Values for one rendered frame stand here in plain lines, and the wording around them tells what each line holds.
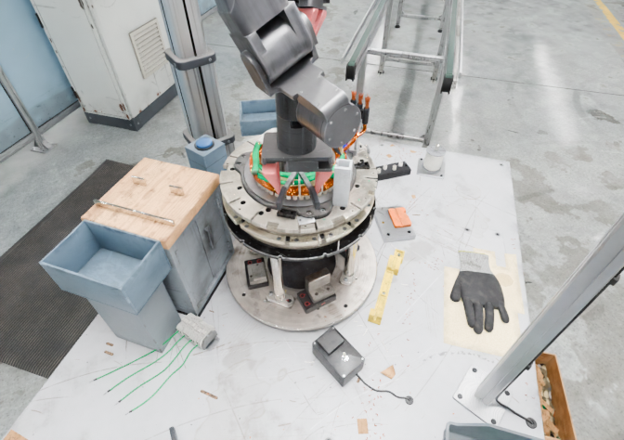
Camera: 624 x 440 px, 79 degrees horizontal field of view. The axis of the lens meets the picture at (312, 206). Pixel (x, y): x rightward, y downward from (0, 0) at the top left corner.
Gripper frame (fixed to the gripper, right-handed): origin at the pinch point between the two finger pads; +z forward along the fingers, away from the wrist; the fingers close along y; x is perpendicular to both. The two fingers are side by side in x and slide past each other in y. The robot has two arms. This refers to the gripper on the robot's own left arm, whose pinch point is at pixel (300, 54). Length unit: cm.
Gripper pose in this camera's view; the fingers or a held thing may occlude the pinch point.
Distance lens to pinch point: 65.8
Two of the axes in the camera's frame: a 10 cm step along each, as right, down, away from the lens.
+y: 3.6, -3.6, 8.6
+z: -0.2, 9.2, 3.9
